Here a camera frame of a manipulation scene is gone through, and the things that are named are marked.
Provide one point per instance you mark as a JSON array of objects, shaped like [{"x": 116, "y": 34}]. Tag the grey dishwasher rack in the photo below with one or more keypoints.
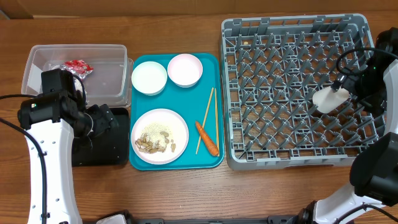
[{"x": 271, "y": 67}]

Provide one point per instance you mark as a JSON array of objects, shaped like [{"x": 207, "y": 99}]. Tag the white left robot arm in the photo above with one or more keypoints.
[{"x": 51, "y": 122}]

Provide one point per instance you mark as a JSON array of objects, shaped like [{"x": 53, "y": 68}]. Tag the orange carrot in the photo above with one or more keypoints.
[{"x": 210, "y": 145}]

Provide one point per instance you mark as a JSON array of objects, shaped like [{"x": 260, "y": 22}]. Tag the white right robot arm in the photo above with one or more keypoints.
[{"x": 373, "y": 175}]

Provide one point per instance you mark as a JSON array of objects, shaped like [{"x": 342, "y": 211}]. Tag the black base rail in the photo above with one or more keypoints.
[{"x": 125, "y": 217}]

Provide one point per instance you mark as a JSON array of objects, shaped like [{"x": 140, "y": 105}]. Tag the pink bowl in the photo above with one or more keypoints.
[{"x": 185, "y": 70}]

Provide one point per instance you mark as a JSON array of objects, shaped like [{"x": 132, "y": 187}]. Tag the right wooden chopstick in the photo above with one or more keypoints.
[{"x": 216, "y": 123}]

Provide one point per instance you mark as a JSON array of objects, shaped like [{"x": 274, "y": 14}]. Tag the black tray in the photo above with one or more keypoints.
[{"x": 109, "y": 148}]

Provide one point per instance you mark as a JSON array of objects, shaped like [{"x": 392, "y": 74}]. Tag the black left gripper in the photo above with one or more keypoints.
[{"x": 103, "y": 119}]

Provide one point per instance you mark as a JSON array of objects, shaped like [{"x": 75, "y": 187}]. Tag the pale green bowl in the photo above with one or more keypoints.
[{"x": 149, "y": 78}]

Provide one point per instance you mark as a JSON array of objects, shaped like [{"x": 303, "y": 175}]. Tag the white plate with food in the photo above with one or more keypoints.
[{"x": 159, "y": 136}]

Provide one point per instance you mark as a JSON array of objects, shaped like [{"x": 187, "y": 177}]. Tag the white cup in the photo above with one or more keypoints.
[{"x": 327, "y": 100}]

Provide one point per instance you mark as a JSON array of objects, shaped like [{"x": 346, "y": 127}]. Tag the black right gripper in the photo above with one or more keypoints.
[{"x": 349, "y": 84}]

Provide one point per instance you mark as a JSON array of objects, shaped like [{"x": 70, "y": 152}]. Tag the clear plastic bin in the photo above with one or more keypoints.
[{"x": 109, "y": 83}]

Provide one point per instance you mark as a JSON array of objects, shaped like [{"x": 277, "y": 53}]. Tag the left wooden chopstick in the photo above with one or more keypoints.
[{"x": 205, "y": 117}]

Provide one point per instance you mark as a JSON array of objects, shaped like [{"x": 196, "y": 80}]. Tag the teal serving tray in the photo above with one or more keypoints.
[{"x": 190, "y": 104}]

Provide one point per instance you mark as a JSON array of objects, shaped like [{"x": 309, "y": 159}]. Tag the red foil wrapper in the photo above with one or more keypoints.
[{"x": 77, "y": 67}]

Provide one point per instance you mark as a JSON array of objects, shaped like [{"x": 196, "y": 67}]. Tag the wooden chopstick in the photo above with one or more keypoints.
[
  {"x": 205, "y": 117},
  {"x": 216, "y": 123}
]

